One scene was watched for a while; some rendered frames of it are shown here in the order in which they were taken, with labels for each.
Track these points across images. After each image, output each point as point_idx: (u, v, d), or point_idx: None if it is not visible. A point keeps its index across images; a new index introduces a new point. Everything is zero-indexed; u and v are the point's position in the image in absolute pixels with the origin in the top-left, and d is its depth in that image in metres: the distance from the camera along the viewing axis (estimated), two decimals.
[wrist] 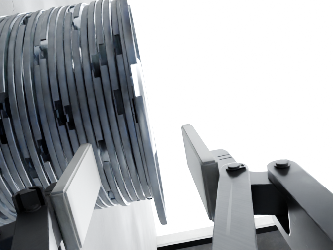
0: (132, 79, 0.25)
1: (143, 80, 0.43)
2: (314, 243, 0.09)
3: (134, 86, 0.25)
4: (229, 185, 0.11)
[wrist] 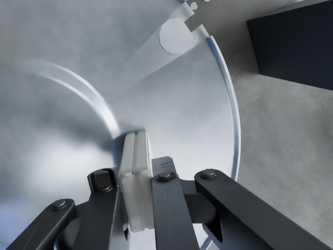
0: (190, 31, 0.19)
1: None
2: (249, 248, 0.09)
3: (182, 26, 0.19)
4: (163, 194, 0.12)
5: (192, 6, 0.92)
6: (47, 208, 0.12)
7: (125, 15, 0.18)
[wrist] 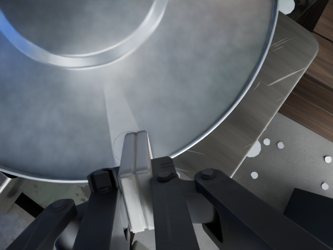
0: None
1: (40, 48, 0.21)
2: (249, 248, 0.09)
3: None
4: (163, 194, 0.12)
5: (265, 141, 0.99)
6: (47, 208, 0.12)
7: None
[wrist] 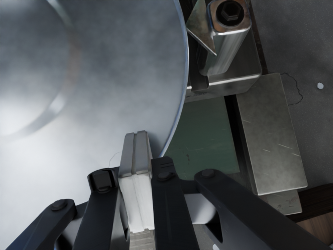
0: None
1: None
2: (249, 248, 0.09)
3: None
4: (163, 194, 0.12)
5: None
6: (47, 208, 0.12)
7: None
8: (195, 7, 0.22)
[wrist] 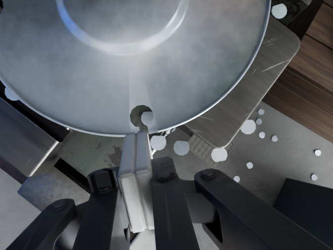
0: None
1: None
2: (249, 248, 0.09)
3: None
4: (163, 194, 0.12)
5: (261, 134, 1.08)
6: (47, 208, 0.12)
7: (13, 32, 0.29)
8: None
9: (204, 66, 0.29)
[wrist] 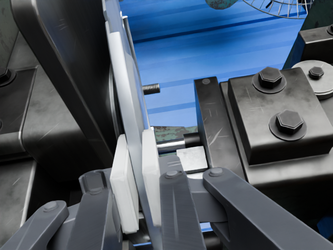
0: None
1: None
2: (256, 247, 0.09)
3: None
4: (171, 192, 0.12)
5: None
6: (39, 210, 0.12)
7: (119, 13, 0.32)
8: None
9: None
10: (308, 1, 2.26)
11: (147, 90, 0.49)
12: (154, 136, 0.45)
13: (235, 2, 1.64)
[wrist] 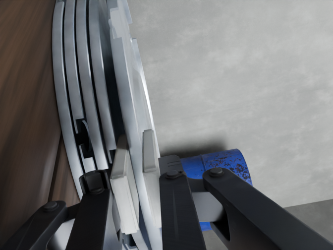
0: None
1: None
2: (256, 247, 0.09)
3: None
4: (171, 192, 0.12)
5: None
6: (39, 210, 0.12)
7: (128, 33, 0.34)
8: None
9: None
10: None
11: None
12: None
13: None
